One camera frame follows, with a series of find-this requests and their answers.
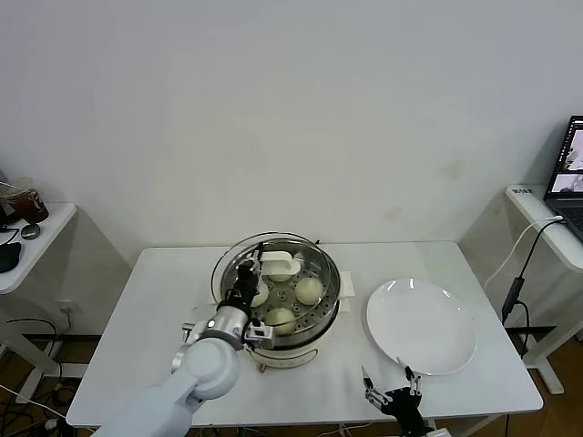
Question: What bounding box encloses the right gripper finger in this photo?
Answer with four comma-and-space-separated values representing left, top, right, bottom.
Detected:
361, 365, 394, 410
394, 356, 423, 402

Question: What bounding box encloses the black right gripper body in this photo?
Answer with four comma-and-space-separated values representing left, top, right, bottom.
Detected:
381, 386, 435, 437

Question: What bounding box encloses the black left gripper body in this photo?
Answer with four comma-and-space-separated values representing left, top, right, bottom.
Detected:
220, 262, 262, 316

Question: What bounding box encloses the glass lid white handle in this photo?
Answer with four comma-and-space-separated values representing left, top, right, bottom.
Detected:
210, 230, 339, 329

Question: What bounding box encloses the stainless steel steamer basket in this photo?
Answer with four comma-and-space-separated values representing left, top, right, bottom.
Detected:
220, 243, 342, 340

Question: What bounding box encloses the white round plate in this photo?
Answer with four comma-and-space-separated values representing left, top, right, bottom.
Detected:
366, 278, 478, 377

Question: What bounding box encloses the cream electric cooker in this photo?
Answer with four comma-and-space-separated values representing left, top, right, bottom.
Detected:
207, 270, 357, 372

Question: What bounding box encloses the white side table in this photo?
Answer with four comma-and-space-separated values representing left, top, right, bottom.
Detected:
0, 201, 78, 404

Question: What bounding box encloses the white desk with legs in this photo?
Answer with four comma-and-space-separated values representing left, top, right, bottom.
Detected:
503, 184, 583, 395

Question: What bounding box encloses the plastic cup brown drink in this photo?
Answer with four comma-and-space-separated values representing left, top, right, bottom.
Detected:
7, 176, 50, 225

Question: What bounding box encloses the black laptop pink screen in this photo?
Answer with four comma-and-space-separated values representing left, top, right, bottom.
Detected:
0, 170, 10, 229

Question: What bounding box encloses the dark laptop open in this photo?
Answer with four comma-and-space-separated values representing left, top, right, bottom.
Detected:
543, 114, 583, 242

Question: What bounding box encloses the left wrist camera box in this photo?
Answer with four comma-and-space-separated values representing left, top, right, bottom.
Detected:
243, 320, 278, 351

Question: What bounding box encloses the black power adapter cable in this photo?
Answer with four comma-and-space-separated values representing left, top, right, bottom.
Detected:
500, 220, 568, 361

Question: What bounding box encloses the white wall socket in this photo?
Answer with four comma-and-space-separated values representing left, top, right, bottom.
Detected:
57, 300, 77, 329

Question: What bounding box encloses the white charging cable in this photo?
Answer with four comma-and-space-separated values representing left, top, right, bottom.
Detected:
483, 217, 566, 290

